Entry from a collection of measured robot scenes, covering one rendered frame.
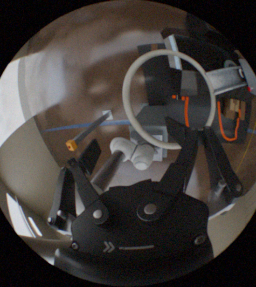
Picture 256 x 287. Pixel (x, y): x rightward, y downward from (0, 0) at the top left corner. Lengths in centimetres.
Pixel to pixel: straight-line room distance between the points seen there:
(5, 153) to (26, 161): 159
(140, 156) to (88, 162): 70
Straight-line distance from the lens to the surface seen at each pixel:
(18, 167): 623
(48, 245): 21
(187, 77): 90
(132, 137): 103
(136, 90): 177
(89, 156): 16
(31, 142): 620
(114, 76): 189
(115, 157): 72
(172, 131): 16
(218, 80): 65
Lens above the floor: 169
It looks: 49 degrees down
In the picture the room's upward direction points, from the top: 150 degrees counter-clockwise
